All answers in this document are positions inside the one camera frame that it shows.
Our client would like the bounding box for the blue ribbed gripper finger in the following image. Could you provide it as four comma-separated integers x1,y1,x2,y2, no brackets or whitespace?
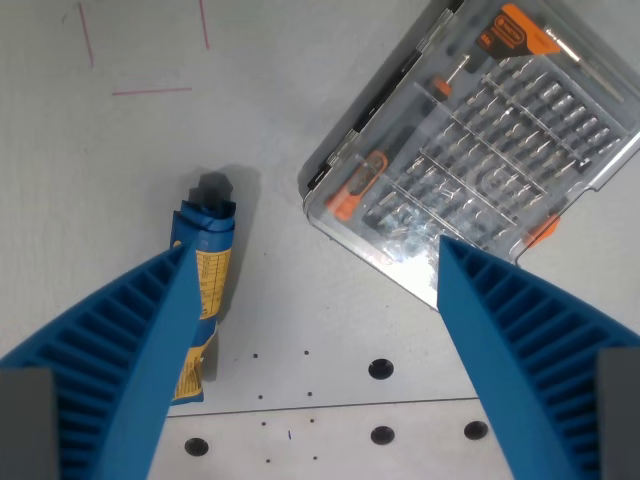
436,234,640,480
0,241,202,480

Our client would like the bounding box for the rolled blue yellow bag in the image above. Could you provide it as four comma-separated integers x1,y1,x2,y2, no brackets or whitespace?
169,172,237,404

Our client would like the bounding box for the clear screwdriver bit set case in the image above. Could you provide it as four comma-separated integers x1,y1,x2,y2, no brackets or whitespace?
298,0,640,312

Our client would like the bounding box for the small orange black bit adapter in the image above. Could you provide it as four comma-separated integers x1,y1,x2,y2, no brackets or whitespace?
430,53,471,97

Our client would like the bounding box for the silver extension bar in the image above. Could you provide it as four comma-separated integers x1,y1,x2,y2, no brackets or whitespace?
544,27,627,103

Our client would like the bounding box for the orange black screwdriver handle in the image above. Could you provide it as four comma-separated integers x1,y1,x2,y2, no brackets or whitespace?
325,150,389,221

